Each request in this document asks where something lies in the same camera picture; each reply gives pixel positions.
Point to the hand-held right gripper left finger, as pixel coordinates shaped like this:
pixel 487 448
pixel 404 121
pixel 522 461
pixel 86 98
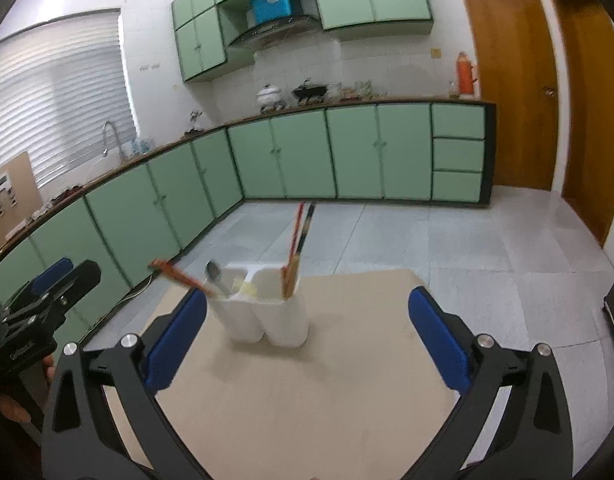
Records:
pixel 177 340

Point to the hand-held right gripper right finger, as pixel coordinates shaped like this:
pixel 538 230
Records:
pixel 437 340

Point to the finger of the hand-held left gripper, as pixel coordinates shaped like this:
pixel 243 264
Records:
pixel 84 280
pixel 52 274

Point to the red patterned wooden chopstick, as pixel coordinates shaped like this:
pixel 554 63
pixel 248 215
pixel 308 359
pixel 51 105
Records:
pixel 179 274

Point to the white double utensil holder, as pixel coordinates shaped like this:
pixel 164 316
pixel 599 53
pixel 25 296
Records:
pixel 282 320

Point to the plain wooden chopstick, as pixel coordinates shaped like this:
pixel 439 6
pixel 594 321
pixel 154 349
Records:
pixel 295 275
pixel 287 280

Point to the wooden chopstick with red end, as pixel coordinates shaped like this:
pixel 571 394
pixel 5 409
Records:
pixel 294 237

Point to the black chopstick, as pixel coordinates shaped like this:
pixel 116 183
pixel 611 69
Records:
pixel 307 225

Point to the person's left hand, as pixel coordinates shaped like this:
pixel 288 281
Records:
pixel 14 407

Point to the cardboard sheet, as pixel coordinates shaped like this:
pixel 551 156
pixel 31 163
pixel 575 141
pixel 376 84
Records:
pixel 22 210

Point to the metal spoon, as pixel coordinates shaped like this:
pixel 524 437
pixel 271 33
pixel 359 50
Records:
pixel 213 271

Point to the metal sink faucet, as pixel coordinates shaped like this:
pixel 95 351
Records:
pixel 119 150

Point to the clear bottles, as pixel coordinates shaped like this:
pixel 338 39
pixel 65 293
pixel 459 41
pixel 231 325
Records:
pixel 142 146

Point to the window blinds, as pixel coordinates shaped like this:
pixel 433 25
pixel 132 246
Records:
pixel 52 105

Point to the small metal ornament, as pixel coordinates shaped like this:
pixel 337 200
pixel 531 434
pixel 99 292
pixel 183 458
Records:
pixel 194 122

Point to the green base cabinets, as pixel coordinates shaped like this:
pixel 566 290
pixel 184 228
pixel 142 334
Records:
pixel 297 155

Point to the small jar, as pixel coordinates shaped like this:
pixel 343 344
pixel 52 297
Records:
pixel 453 91

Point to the white lidded pot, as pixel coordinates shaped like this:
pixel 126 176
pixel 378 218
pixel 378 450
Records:
pixel 269 96

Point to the orange thermos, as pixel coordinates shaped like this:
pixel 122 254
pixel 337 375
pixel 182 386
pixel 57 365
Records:
pixel 465 77

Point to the wooden door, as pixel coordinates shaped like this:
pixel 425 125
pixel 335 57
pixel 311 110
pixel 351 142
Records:
pixel 512 85
pixel 592 110

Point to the black wok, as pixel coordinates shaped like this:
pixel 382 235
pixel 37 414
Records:
pixel 309 92

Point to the metal range hood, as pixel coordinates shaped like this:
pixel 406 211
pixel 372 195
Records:
pixel 274 35

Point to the blue box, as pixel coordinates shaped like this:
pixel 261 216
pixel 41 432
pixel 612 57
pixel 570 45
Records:
pixel 272 5

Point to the wall hook rack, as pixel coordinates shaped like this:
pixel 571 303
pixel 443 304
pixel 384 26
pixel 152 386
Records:
pixel 150 66

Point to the green wall cabinets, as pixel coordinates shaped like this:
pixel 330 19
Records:
pixel 367 0

